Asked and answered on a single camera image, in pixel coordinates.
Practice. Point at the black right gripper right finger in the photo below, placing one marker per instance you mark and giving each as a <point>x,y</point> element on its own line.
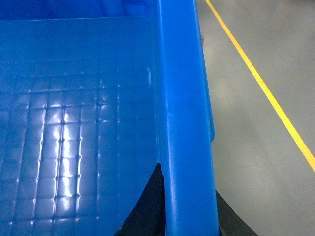
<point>229,222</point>

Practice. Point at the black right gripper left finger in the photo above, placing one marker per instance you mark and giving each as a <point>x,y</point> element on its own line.
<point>148,215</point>

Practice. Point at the large blue plastic crate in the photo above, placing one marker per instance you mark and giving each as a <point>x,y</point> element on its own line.
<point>94,94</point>

